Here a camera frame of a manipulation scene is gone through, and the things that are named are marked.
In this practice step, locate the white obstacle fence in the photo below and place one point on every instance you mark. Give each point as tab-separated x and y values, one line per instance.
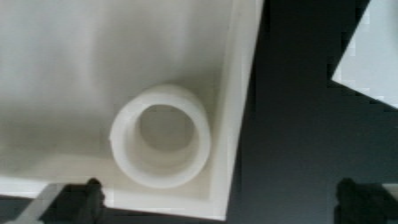
367	71

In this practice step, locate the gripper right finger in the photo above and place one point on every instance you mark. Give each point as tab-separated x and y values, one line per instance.
367	204

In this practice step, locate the white square tabletop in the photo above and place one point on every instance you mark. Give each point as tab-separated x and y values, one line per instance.
88	51

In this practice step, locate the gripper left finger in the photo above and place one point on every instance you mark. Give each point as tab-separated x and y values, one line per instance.
68	204

